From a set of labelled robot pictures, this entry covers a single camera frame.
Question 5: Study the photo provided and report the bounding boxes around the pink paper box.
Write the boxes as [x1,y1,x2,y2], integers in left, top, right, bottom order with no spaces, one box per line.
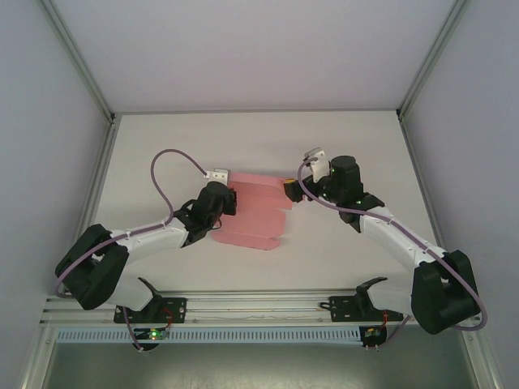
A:
[212,170,295,253]

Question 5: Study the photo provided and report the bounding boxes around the circuit board with green light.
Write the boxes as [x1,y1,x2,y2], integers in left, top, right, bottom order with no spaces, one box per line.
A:
[133,328,169,341]

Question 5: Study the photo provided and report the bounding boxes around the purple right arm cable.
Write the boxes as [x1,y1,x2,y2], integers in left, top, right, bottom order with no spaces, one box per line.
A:
[298,157,487,352]

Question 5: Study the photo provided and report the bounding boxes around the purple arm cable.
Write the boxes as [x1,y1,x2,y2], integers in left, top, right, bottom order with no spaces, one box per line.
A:
[298,157,487,352]
[54,148,208,353]

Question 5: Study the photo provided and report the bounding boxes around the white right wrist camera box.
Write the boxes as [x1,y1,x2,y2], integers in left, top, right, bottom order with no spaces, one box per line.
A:
[303,148,328,182]

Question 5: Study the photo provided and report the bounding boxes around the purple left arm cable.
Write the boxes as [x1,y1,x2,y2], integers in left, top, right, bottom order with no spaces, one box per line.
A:
[54,148,208,353]

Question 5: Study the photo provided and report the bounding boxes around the aluminium table side rail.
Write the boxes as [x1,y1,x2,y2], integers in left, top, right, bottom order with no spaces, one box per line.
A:
[60,115,118,295]
[397,115,457,293]

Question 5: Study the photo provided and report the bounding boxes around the aluminium mounting rail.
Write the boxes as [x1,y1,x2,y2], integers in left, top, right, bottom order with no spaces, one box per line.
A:
[39,290,482,327]

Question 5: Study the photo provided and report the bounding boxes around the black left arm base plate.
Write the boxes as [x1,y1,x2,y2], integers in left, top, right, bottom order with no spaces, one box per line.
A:
[113,297,188,325]

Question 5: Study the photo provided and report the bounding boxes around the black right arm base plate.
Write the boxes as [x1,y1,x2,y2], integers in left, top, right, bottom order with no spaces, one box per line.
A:
[330,295,405,324]

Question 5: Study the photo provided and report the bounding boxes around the white slotted cable duct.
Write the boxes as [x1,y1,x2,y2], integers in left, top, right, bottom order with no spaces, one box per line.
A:
[56,328,362,345]

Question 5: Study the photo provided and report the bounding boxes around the aluminium frame post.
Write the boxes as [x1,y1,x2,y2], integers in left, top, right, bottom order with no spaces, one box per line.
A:
[38,0,119,123]
[395,0,467,122]

